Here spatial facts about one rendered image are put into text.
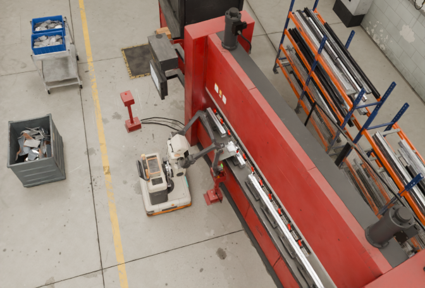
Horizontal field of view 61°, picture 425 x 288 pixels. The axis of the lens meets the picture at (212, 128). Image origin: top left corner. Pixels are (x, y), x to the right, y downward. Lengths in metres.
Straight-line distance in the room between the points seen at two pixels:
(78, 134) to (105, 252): 2.09
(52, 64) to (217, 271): 4.58
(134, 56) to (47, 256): 4.00
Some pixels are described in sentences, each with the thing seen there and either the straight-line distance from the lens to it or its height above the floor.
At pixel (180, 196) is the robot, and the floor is 0.28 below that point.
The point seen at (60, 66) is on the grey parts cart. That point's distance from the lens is 7.14.
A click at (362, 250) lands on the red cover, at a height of 2.25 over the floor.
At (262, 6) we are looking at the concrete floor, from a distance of 9.02.
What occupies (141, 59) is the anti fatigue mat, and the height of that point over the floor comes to 0.02.
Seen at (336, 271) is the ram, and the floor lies 1.59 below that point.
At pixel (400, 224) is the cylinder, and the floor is 2.72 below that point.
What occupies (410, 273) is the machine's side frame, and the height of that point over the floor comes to 2.30.
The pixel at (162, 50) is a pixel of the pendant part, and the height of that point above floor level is 1.95.
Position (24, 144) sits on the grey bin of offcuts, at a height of 0.60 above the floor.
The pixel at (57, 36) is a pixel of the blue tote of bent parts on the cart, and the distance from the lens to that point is 6.75.
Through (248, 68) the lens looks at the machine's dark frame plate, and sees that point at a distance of 4.03.
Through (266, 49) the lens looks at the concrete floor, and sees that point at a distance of 7.85.
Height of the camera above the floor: 5.09
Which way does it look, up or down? 54 degrees down
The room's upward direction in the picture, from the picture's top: 6 degrees clockwise
